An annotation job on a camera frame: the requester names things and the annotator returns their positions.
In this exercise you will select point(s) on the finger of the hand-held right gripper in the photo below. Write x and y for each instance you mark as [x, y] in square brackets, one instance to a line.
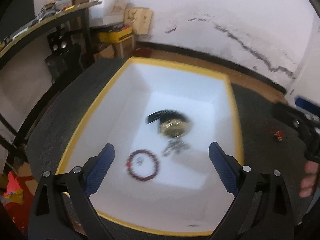
[297, 125]
[308, 103]

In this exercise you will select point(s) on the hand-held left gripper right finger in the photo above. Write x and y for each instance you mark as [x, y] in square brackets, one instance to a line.
[222, 170]

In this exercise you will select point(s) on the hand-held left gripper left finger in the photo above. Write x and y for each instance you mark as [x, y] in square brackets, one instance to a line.
[100, 170]

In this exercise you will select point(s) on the small silver earring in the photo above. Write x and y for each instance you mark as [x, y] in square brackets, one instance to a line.
[140, 160]

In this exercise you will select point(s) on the white bin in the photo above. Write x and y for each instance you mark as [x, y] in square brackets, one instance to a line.
[175, 92]

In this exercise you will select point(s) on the person's right hand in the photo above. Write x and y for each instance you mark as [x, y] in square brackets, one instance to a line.
[310, 177]

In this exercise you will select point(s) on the dark patterned mat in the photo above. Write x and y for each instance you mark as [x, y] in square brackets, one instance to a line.
[260, 155]

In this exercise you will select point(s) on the red plastic bag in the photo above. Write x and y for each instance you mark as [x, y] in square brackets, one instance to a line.
[17, 195]

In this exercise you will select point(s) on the brown cardboard box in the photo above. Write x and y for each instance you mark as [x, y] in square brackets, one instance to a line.
[122, 48]

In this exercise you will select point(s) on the black speaker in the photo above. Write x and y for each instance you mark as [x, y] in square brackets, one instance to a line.
[60, 41]

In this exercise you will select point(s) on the yellow and black box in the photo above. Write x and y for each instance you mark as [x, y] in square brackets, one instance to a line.
[115, 35]

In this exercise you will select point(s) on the black metal shelf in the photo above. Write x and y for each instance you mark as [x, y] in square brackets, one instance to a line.
[37, 27]

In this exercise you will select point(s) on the white box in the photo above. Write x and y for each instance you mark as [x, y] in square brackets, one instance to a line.
[107, 10]

